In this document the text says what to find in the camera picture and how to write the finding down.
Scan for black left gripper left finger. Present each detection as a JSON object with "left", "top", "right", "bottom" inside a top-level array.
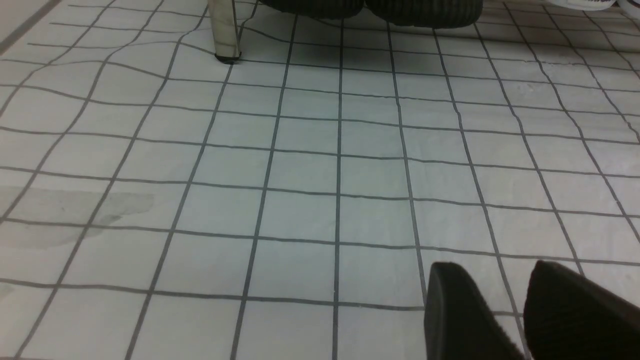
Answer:
[{"left": 423, "top": 262, "right": 524, "bottom": 360}]

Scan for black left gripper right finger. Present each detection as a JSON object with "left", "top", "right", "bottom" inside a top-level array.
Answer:
[{"left": 523, "top": 260, "right": 640, "bottom": 360}]

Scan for metal shoe rack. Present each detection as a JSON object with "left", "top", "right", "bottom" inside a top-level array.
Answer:
[{"left": 207, "top": 0, "right": 242, "bottom": 64}]

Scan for black knit sneaker right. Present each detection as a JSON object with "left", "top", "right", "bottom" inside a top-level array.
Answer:
[{"left": 365, "top": 0, "right": 484, "bottom": 29}]

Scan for black knit sneaker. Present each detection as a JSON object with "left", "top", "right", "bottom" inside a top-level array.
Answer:
[
  {"left": 260, "top": 0, "right": 365, "bottom": 20},
  {"left": 365, "top": 0, "right": 484, "bottom": 29}
]

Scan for white sneaker at edge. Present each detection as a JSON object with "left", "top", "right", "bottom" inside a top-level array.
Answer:
[{"left": 550, "top": 0, "right": 640, "bottom": 20}]

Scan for black knit sneaker left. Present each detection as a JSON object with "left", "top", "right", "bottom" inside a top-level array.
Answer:
[{"left": 260, "top": 0, "right": 365, "bottom": 20}]

